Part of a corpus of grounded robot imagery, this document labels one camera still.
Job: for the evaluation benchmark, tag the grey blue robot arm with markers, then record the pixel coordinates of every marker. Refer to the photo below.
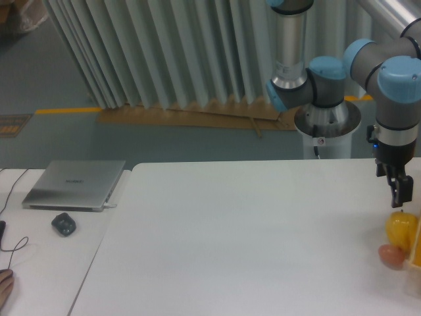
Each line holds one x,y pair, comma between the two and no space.
390,73

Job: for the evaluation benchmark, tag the yellow pepper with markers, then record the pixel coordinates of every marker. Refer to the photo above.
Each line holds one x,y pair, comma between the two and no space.
401,229

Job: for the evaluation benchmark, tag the silver laptop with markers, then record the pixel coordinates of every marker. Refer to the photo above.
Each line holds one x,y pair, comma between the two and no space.
75,185

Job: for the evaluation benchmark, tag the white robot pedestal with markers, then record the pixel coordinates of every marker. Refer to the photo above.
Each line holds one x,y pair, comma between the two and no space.
325,145

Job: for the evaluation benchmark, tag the person hand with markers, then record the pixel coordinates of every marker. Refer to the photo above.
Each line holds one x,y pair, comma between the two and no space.
6,285

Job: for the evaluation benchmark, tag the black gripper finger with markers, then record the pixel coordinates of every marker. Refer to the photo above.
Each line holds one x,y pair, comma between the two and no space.
391,179
402,190

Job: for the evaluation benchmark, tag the black device on left edge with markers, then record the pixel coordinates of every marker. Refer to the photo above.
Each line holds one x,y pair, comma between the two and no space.
2,229

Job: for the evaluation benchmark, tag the cardboard sheet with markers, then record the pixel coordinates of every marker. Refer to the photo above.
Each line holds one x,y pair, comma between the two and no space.
258,116

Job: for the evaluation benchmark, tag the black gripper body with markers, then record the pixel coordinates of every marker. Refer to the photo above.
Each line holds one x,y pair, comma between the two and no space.
392,149

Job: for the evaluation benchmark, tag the yellow basket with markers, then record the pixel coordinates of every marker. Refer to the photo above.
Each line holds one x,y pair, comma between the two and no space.
412,281

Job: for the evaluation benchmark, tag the grey folding partition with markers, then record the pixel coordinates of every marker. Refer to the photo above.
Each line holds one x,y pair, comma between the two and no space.
169,52

